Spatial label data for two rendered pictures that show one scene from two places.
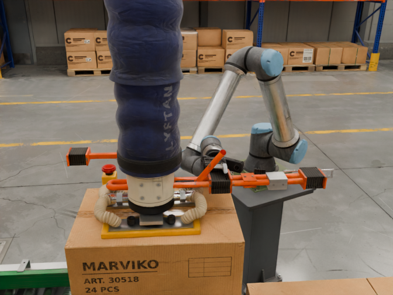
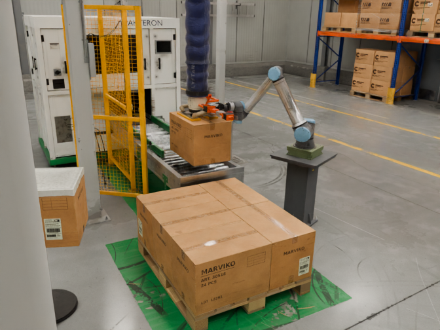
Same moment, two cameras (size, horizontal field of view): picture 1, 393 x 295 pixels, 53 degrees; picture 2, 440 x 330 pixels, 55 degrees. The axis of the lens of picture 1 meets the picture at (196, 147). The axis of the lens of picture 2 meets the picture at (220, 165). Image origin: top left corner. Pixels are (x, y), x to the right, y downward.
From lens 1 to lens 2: 3.69 m
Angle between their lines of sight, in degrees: 60
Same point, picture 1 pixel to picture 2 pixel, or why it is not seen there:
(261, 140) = not seen: hidden behind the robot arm
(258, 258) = (290, 203)
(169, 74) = (192, 61)
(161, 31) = (190, 46)
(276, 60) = (274, 73)
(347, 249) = (371, 251)
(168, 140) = (192, 84)
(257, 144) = not seen: hidden behind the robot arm
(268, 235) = (297, 190)
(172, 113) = (194, 75)
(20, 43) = (431, 80)
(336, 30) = not seen: outside the picture
